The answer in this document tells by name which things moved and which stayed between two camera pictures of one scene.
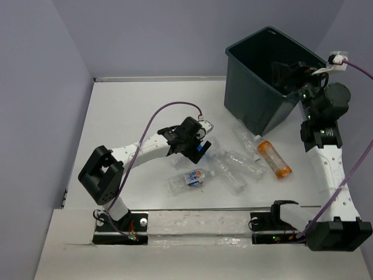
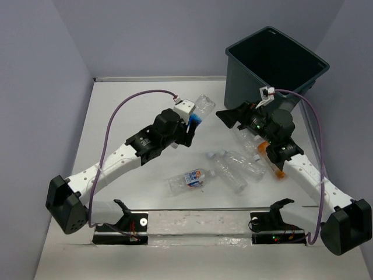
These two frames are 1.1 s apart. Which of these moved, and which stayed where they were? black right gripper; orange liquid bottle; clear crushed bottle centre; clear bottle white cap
Moved: black right gripper
Stayed: clear crushed bottle centre; clear bottle white cap; orange liquid bottle
